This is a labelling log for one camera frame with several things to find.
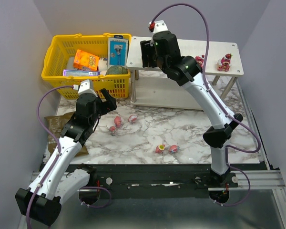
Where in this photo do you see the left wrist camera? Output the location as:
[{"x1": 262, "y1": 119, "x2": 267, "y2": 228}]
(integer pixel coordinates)
[{"x1": 72, "y1": 79, "x2": 98, "y2": 97}]

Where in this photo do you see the purple flat box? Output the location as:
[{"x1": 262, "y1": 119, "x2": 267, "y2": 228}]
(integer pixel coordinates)
[{"x1": 62, "y1": 69, "x2": 101, "y2": 77}]

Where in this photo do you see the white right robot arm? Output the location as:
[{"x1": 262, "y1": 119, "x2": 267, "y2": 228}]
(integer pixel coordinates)
[{"x1": 140, "y1": 31, "x2": 243, "y2": 183}]

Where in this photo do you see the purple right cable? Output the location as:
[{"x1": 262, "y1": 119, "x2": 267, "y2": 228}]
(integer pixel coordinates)
[{"x1": 151, "y1": 2, "x2": 262, "y2": 207}]

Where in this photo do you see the yellow plastic basket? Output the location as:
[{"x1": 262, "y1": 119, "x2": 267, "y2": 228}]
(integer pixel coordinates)
[{"x1": 41, "y1": 33, "x2": 132, "y2": 99}]

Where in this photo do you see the pink bear strawberry toy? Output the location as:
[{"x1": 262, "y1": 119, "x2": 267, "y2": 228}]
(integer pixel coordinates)
[{"x1": 217, "y1": 53, "x2": 232, "y2": 72}]

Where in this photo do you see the pink bear yellow-hat toy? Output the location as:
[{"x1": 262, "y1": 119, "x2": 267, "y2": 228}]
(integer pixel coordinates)
[{"x1": 155, "y1": 145, "x2": 165, "y2": 154}]

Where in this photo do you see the blue razor package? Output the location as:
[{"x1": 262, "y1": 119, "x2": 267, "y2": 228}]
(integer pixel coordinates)
[{"x1": 107, "y1": 38, "x2": 128, "y2": 67}]

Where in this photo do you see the pink bear white-hat toy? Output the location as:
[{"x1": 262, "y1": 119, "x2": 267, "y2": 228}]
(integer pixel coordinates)
[{"x1": 195, "y1": 54, "x2": 205, "y2": 69}]

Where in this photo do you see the purple cable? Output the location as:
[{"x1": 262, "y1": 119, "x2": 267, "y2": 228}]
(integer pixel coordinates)
[
  {"x1": 26, "y1": 84, "x2": 79, "y2": 229},
  {"x1": 151, "y1": 2, "x2": 262, "y2": 207}
]

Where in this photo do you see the white two-tier shelf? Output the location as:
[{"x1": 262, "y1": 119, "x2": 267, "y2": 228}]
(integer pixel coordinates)
[{"x1": 127, "y1": 36, "x2": 244, "y2": 110}]

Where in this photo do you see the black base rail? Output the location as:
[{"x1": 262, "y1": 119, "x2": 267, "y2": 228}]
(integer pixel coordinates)
[{"x1": 61, "y1": 163, "x2": 255, "y2": 200}]

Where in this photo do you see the pink bear toy standing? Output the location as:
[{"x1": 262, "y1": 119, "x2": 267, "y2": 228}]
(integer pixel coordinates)
[{"x1": 114, "y1": 116, "x2": 123, "y2": 128}]

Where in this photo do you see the white item in basket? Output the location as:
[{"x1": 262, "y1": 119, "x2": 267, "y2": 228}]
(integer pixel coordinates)
[{"x1": 98, "y1": 58, "x2": 108, "y2": 72}]

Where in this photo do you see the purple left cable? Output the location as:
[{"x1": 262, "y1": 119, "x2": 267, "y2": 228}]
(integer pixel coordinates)
[{"x1": 26, "y1": 84, "x2": 79, "y2": 229}]

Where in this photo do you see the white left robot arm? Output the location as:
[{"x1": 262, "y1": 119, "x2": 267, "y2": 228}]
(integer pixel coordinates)
[{"x1": 15, "y1": 88, "x2": 117, "y2": 229}]

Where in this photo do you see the brown paper bag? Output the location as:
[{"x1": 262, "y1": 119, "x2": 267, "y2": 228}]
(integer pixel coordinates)
[{"x1": 44, "y1": 111, "x2": 89, "y2": 157}]

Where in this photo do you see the pink bear lying toy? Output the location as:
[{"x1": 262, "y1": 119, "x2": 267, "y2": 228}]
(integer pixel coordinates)
[{"x1": 168, "y1": 145, "x2": 180, "y2": 154}]

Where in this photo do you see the pink bear flower-wreath toy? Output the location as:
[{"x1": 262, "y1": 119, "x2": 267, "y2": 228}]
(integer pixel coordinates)
[{"x1": 109, "y1": 126, "x2": 117, "y2": 136}]

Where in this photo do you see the pink bear shell toy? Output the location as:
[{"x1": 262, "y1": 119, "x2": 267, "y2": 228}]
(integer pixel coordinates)
[{"x1": 128, "y1": 114, "x2": 138, "y2": 124}]

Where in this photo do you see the orange snack box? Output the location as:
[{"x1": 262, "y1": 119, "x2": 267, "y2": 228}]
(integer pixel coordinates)
[{"x1": 73, "y1": 49, "x2": 100, "y2": 71}]

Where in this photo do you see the green melon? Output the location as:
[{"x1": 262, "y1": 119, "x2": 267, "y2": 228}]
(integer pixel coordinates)
[{"x1": 105, "y1": 65, "x2": 128, "y2": 75}]

